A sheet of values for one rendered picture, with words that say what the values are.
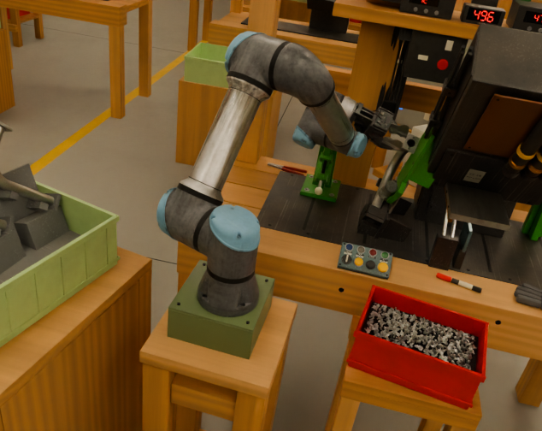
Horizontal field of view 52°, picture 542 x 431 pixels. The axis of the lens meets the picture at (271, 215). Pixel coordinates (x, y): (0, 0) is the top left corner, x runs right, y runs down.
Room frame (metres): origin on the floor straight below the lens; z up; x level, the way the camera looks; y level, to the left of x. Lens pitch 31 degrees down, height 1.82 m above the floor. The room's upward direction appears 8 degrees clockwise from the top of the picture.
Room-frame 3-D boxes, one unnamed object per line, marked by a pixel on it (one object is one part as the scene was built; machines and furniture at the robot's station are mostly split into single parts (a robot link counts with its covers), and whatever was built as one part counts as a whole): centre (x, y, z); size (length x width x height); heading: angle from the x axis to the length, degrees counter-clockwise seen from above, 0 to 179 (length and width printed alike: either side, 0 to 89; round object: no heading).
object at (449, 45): (1.83, -0.45, 1.42); 0.17 x 0.12 x 0.15; 82
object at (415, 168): (1.56, -0.44, 1.17); 0.13 x 0.12 x 0.20; 82
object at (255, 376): (1.06, 0.08, 0.83); 0.32 x 0.32 x 0.04; 80
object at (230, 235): (1.07, 0.08, 1.11); 0.13 x 0.12 x 0.14; 59
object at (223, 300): (1.06, 0.08, 0.99); 0.15 x 0.15 x 0.10
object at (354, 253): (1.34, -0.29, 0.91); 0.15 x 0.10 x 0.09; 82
